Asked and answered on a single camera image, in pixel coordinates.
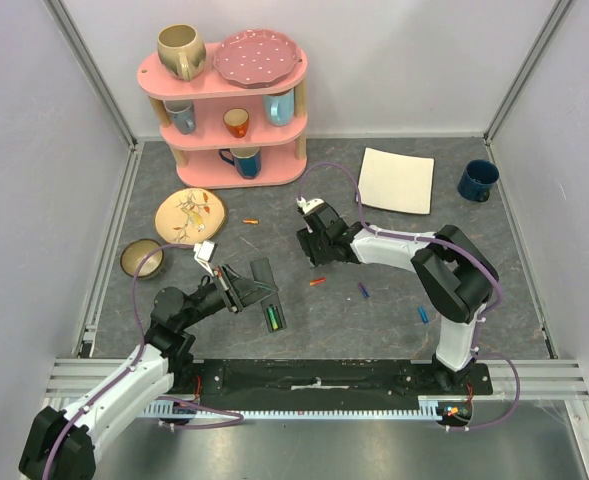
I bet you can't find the white slotted cable duct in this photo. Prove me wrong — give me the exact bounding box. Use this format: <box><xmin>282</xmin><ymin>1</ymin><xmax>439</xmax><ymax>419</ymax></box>
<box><xmin>138</xmin><ymin>399</ymin><xmax>472</xmax><ymax>423</ymax></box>

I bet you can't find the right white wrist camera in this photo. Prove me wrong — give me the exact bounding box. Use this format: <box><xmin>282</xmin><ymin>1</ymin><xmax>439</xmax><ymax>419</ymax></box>
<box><xmin>296</xmin><ymin>197</ymin><xmax>325</xmax><ymax>216</ymax></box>

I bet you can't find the pink polka dot plate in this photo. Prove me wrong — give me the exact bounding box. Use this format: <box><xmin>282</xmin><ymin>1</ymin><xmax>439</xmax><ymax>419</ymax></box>
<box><xmin>213</xmin><ymin>29</ymin><xmax>301</xmax><ymax>89</ymax></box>

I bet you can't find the orange red battery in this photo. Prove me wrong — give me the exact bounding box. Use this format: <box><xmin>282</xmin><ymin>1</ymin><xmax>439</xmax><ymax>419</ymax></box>
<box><xmin>309</xmin><ymin>277</ymin><xmax>326</xmax><ymax>286</ymax></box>

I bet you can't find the brown ceramic bowl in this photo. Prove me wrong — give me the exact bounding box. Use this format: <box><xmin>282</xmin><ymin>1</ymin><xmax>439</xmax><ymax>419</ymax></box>
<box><xmin>119</xmin><ymin>238</ymin><xmax>165</xmax><ymax>280</ymax></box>

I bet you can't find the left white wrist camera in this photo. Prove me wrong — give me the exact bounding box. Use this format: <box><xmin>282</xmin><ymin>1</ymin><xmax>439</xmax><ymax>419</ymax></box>
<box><xmin>193</xmin><ymin>240</ymin><xmax>217</xmax><ymax>275</ymax></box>

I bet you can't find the orange cup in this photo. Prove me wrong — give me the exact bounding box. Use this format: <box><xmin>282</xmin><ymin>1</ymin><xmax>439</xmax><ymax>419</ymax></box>
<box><xmin>223</xmin><ymin>108</ymin><xmax>250</xmax><ymax>138</ymax></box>

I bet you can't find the light blue battery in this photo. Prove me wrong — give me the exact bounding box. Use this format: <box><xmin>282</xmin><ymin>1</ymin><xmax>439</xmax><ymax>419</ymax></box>
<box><xmin>418</xmin><ymin>306</ymin><xmax>429</xmax><ymax>324</ymax></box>

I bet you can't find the white square plate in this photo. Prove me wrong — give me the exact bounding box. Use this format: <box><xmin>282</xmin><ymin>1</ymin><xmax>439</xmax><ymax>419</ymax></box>
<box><xmin>358</xmin><ymin>148</ymin><xmax>435</xmax><ymax>215</ymax></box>

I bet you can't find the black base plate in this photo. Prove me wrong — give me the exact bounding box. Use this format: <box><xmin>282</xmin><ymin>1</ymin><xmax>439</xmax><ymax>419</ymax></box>
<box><xmin>170</xmin><ymin>359</ymin><xmax>493</xmax><ymax>410</ymax></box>

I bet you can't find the grey blue mug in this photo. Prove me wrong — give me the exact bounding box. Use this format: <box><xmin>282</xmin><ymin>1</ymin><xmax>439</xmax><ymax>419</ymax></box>
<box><xmin>164</xmin><ymin>100</ymin><xmax>196</xmax><ymax>135</ymax></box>

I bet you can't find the navy blue mug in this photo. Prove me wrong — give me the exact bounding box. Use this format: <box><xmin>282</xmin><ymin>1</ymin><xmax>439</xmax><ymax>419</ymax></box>
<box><xmin>457</xmin><ymin>159</ymin><xmax>500</xmax><ymax>203</ymax></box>

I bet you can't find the pink three-tier shelf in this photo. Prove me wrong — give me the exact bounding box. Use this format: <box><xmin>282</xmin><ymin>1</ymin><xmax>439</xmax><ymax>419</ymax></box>
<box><xmin>137</xmin><ymin>43</ymin><xmax>308</xmax><ymax>189</ymax></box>

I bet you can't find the beige ceramic mug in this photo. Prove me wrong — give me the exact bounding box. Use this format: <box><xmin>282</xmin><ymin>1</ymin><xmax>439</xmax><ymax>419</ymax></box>
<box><xmin>157</xmin><ymin>24</ymin><xmax>207</xmax><ymax>82</ymax></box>

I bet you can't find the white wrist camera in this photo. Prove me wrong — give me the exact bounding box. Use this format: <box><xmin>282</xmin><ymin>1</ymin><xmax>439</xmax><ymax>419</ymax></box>
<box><xmin>296</xmin><ymin>197</ymin><xmax>325</xmax><ymax>216</ymax></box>
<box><xmin>193</xmin><ymin>240</ymin><xmax>217</xmax><ymax>275</ymax></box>

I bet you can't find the purple battery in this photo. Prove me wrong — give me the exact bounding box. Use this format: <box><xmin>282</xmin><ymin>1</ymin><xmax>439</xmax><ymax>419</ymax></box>
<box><xmin>358</xmin><ymin>282</ymin><xmax>370</xmax><ymax>299</ymax></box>

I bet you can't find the light blue mug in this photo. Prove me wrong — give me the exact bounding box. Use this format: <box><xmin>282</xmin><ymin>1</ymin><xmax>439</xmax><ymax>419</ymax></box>
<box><xmin>263</xmin><ymin>89</ymin><xmax>295</xmax><ymax>127</ymax></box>

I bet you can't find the dark blue mug on shelf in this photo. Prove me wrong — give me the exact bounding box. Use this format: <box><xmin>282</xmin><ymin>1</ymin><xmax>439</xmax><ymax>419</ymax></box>
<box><xmin>218</xmin><ymin>147</ymin><xmax>262</xmax><ymax>179</ymax></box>

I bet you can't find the beige bird-painted plate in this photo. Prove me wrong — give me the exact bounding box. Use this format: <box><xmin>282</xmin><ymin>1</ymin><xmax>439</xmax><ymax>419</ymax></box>
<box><xmin>154</xmin><ymin>188</ymin><xmax>226</xmax><ymax>245</ymax></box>

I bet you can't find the green battery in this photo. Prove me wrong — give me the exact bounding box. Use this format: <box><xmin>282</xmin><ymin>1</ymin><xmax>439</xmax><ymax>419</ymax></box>
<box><xmin>267</xmin><ymin>306</ymin><xmax>280</xmax><ymax>331</ymax></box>

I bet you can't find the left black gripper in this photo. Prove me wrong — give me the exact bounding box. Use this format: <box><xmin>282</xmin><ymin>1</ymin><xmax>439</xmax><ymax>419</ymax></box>
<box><xmin>179</xmin><ymin>262</ymin><xmax>278</xmax><ymax>329</ymax></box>

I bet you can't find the black remote control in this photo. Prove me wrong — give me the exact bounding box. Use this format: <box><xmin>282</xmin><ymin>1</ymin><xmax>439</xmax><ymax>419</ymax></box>
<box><xmin>250</xmin><ymin>258</ymin><xmax>287</xmax><ymax>333</ymax></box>

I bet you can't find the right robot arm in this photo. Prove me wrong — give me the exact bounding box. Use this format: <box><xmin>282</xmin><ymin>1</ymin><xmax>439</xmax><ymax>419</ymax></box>
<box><xmin>297</xmin><ymin>198</ymin><xmax>499</xmax><ymax>394</ymax></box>

